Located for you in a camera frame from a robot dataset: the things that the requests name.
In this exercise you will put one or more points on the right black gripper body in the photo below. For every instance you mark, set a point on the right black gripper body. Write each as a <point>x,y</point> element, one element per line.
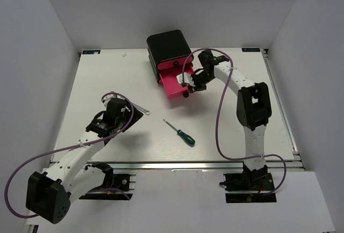
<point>200,80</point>

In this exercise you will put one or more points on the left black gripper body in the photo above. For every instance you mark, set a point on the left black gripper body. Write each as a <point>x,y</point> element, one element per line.
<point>122,121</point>

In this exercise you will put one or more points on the large green handle screwdriver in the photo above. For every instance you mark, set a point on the large green handle screwdriver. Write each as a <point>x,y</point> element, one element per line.
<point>190,141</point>

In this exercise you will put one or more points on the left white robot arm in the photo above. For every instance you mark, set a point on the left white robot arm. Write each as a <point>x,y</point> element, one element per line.
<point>50,193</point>

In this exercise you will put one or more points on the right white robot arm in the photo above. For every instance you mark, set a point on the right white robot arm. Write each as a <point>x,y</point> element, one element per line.
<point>253,106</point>

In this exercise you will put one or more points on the silver wrench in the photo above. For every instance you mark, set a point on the silver wrench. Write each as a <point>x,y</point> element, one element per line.
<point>146,112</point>

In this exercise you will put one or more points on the black drawer cabinet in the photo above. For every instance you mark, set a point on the black drawer cabinet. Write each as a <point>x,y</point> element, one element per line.
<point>166,46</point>

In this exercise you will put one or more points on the right blue label sticker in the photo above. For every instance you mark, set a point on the right blue label sticker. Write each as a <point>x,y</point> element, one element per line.
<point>249,50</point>

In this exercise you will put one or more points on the blue label sticker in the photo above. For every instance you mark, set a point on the blue label sticker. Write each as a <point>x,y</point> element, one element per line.
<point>249,50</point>
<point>91,52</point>

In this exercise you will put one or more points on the left blue label sticker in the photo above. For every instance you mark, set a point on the left blue label sticker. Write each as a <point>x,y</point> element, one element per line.
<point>91,52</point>

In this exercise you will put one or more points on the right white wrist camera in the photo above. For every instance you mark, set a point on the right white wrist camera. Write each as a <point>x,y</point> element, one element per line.
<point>185,79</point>

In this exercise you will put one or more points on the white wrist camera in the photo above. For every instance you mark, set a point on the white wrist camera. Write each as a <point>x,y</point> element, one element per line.
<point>107,97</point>
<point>185,79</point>

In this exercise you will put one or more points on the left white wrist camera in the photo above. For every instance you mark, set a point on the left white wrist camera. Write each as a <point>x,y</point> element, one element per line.
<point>107,97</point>

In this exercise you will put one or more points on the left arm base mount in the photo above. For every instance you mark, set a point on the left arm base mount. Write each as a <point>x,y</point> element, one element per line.
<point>119,186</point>

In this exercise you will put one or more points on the aluminium table rail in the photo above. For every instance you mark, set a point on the aluminium table rail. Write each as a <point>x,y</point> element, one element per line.
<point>296,164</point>

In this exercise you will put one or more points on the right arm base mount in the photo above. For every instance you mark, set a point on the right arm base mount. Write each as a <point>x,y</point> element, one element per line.
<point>240,190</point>

